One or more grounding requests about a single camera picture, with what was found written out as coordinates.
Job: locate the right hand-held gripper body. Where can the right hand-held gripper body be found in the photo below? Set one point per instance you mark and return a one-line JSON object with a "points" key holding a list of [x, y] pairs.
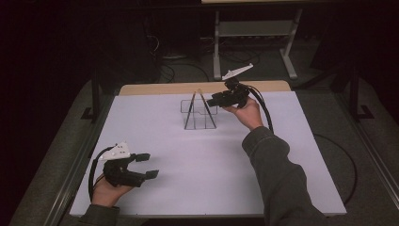
{"points": [[233, 95]]}

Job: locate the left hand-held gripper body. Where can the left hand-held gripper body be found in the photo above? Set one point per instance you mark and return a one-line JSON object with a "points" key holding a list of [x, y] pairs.
{"points": [[120, 174]]}

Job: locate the round beige-headed makeup brush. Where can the round beige-headed makeup brush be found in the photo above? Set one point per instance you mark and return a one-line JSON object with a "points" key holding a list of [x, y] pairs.
{"points": [[207, 108]]}

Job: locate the clear plastic organizer box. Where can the clear plastic organizer box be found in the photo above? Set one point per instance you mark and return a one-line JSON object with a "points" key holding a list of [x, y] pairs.
{"points": [[199, 114]]}

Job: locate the thin orange-tipped makeup brush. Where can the thin orange-tipped makeup brush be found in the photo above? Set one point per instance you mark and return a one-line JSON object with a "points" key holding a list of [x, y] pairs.
{"points": [[190, 109]]}

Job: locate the person's right hand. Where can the person's right hand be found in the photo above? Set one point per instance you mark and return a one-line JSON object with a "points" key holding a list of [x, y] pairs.
{"points": [[247, 114]]}

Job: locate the person's left hand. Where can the person's left hand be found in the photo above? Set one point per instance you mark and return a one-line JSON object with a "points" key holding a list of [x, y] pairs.
{"points": [[108, 194]]}

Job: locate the white table board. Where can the white table board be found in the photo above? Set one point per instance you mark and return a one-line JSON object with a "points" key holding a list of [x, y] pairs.
{"points": [[194, 157]]}

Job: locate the wooden table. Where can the wooden table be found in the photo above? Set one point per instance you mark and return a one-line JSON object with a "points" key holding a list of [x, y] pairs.
{"points": [[156, 88]]}

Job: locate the white metal stand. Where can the white metal stand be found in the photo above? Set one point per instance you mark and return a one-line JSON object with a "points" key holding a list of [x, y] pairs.
{"points": [[254, 29]]}

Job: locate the black metal stand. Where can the black metal stand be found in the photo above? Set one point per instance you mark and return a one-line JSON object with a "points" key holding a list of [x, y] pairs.
{"points": [[354, 94], [95, 103]]}

